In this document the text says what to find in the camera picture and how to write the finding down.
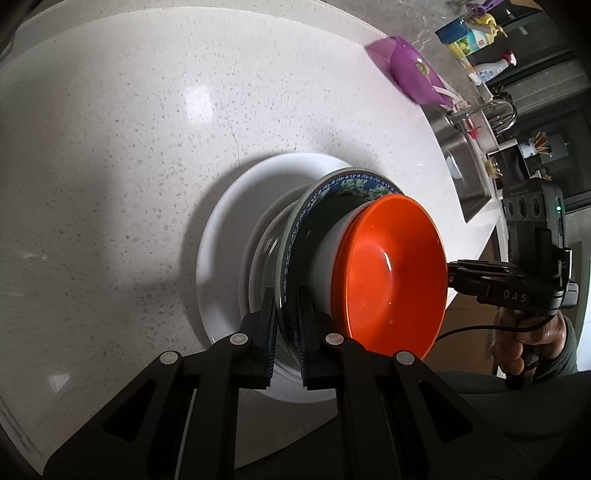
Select person's torso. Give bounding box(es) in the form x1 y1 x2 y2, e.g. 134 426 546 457
434 369 580 480

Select white spray bottle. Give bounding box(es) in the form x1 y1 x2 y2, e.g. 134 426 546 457
468 52 519 85

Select person's right hand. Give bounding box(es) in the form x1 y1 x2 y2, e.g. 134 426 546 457
489 307 571 376

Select chrome faucet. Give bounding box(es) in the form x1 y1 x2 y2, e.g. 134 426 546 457
445 99 519 136

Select orange bowl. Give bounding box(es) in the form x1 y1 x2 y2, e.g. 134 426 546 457
332 194 449 362

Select purple plastic container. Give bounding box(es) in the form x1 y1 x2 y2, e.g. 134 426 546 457
367 36 456 108

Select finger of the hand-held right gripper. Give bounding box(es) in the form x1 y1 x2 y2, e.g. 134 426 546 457
445 259 528 297

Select person's right forearm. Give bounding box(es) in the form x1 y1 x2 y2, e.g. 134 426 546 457
561 316 581 373

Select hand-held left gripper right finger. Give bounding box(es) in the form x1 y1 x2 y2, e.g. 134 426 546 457
295 286 532 480

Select white bowl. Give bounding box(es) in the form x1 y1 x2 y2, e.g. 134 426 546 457
310 210 370 326

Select large white plate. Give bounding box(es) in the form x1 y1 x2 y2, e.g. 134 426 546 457
196 152 407 406

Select white utensil holder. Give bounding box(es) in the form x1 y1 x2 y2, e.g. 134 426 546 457
516 133 553 161

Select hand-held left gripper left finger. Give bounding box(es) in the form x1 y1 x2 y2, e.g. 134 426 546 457
44 287 279 480

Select steel sink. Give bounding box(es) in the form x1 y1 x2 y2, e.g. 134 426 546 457
425 104 493 223

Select blue patterned green plate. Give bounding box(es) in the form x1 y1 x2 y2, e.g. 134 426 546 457
277 168 406 370

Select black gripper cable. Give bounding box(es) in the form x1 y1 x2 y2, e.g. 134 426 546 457
434 314 561 345

